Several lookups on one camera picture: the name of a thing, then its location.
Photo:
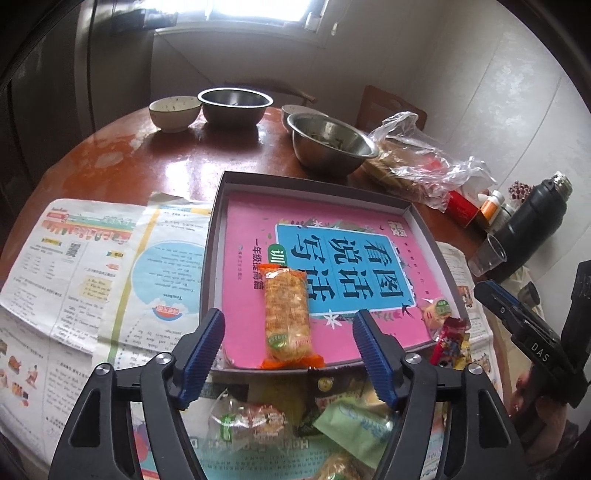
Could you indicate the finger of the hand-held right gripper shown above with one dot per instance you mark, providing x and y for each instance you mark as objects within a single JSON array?
[{"x": 501, "y": 302}]

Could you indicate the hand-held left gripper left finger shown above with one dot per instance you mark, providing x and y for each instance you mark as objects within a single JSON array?
[{"x": 203, "y": 355}]

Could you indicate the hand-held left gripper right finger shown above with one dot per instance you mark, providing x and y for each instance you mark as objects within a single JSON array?
[{"x": 374, "y": 355}]

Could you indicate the dark pea snack packet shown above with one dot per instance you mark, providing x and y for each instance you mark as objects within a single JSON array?
[{"x": 323, "y": 387}]

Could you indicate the light green snack packet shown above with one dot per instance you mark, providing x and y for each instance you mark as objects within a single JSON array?
[{"x": 360, "y": 424}]

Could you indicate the clear snack packet green label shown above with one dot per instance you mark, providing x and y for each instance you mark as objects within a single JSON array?
[{"x": 258, "y": 415}]

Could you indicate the orange rice cracker packet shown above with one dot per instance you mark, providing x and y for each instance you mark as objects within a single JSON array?
[{"x": 286, "y": 314}]

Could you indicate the grey cardboard box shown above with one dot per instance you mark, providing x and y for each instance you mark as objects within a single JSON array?
[{"x": 213, "y": 240}]

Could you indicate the yellow pastry packet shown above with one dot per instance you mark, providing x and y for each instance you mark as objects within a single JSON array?
[{"x": 344, "y": 468}]

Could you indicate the person's right hand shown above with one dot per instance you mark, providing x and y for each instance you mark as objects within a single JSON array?
[{"x": 547, "y": 413}]

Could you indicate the steel cup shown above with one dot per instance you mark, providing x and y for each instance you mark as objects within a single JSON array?
[{"x": 531, "y": 293}]

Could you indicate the clear plastic cup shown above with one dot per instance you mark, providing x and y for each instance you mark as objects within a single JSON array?
[{"x": 485, "y": 258}]

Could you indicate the newspaper with cartoon pictures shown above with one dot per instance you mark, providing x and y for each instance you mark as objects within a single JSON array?
[{"x": 455, "y": 267}]

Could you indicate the red candy wrappers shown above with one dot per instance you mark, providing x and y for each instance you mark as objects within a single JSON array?
[{"x": 450, "y": 341}]

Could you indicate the small round snack packet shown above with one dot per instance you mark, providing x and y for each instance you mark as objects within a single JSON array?
[{"x": 436, "y": 316}]

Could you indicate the black thermos flask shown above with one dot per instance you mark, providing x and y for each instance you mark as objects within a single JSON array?
[{"x": 531, "y": 221}]

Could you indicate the white medicine bottle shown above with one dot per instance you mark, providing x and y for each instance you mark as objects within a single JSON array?
[{"x": 506, "y": 214}]

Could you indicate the orange medicine box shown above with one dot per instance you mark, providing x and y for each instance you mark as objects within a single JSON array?
[{"x": 488, "y": 211}]

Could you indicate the newspaper with blue circle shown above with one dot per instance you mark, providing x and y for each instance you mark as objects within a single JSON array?
[{"x": 147, "y": 277}]

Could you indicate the red and white flower ornament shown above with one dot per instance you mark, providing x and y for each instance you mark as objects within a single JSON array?
[{"x": 521, "y": 190}]

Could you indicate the pink book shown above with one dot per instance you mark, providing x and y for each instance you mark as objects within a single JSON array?
[{"x": 249, "y": 230}]

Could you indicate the newspaper with green lettering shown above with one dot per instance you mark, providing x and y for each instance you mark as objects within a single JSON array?
[{"x": 277, "y": 471}]

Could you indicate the clear plastic bag of flatbread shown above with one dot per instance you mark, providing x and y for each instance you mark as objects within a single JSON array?
[{"x": 415, "y": 170}]

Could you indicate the newspaper with red header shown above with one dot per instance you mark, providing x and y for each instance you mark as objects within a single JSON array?
[{"x": 41, "y": 286}]

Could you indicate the steel bowl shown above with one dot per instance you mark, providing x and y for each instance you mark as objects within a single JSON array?
[
  {"x": 233, "y": 113},
  {"x": 323, "y": 157}
]

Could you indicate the speckled ceramic bowl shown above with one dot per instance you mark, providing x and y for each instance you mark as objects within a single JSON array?
[{"x": 174, "y": 115}]

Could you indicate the white ceramic bowl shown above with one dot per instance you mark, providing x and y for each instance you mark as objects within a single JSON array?
[{"x": 293, "y": 113}]

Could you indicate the dark refrigerator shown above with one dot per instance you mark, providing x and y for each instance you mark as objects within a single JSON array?
[{"x": 115, "y": 69}]

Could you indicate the window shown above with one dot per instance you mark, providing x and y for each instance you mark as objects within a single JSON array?
[{"x": 258, "y": 11}]

